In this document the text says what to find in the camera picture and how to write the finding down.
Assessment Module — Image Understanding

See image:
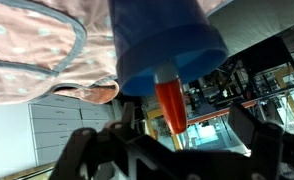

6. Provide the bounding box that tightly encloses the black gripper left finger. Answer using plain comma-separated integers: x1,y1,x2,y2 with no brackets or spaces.
121,101,136,126

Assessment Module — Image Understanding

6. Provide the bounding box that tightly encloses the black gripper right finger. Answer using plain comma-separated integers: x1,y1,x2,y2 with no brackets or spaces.
227,103,285,180

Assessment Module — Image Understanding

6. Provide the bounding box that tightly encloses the grey marker with orange cap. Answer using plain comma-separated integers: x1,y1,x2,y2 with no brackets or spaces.
152,61,189,135

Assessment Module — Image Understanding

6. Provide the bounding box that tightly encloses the blue plastic cup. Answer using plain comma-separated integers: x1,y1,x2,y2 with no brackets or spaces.
107,0,230,97

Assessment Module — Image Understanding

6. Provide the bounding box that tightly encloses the pink polka dot apron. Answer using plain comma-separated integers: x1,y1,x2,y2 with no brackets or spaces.
0,0,235,106

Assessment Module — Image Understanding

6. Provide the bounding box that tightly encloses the yellow framed glass door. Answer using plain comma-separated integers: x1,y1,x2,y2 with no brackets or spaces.
146,108,185,151

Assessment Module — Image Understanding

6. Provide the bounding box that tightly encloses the orange edged workbench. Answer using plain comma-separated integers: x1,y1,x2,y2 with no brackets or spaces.
186,99,258,126

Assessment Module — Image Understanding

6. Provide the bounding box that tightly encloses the white drawer cabinet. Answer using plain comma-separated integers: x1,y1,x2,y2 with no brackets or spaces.
0,94,116,180

